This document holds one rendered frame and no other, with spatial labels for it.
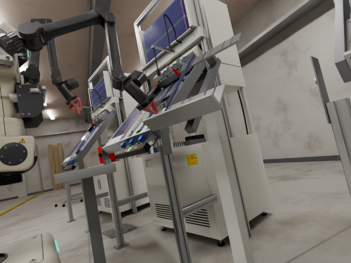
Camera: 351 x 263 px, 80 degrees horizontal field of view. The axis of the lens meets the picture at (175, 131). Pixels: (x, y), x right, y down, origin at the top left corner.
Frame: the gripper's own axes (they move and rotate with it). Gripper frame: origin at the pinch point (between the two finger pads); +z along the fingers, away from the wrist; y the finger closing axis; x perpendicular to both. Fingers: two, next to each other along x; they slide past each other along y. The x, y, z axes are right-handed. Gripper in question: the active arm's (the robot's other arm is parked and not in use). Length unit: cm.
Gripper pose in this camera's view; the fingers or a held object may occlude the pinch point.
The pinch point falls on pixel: (156, 112)
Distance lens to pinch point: 106.4
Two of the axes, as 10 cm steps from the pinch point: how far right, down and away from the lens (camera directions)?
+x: -4.1, 7.4, -5.4
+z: 6.7, 6.4, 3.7
